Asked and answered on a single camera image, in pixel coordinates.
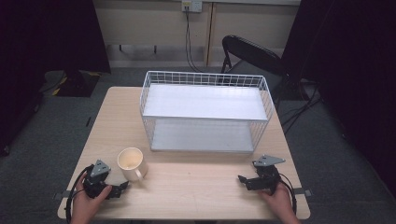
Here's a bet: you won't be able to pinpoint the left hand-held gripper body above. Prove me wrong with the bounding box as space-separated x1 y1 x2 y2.
82 159 112 200

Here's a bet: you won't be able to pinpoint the black wall cable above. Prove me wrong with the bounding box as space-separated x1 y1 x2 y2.
184 8 205 74

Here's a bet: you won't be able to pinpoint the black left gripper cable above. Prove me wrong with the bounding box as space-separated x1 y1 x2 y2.
64 164 95 224

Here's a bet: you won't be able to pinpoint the white wall socket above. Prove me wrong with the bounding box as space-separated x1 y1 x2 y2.
181 0 204 14

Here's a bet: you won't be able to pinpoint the cream ceramic cup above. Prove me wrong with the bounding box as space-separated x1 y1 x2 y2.
117 147 149 183

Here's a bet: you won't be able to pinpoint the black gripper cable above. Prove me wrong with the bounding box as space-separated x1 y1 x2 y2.
64 164 95 224
277 172 299 217

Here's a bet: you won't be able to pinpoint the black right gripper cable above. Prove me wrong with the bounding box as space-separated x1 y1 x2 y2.
277 172 299 217

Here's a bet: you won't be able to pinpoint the grey table strap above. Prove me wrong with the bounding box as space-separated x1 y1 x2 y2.
51 189 76 201
291 187 313 198

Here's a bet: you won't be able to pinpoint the black floor cables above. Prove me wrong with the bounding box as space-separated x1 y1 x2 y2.
277 81 323 135

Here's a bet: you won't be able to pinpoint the black stand base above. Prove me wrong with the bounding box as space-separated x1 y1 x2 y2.
39 69 102 98

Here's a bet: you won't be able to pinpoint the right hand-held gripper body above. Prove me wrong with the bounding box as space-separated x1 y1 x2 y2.
251 154 287 196

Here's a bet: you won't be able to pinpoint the black folding chair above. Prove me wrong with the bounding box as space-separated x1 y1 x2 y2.
219 35 312 104

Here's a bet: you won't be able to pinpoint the person's right hand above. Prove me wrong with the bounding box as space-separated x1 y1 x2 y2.
257 182 302 224

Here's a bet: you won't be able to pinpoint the person's left hand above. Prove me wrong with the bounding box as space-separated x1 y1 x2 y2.
70 172 113 224

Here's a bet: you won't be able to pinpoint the white wire shelf rack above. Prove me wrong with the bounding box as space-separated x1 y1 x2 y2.
138 70 276 154

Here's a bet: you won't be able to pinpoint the black curtain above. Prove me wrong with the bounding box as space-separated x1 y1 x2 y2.
280 0 396 200
0 0 112 157

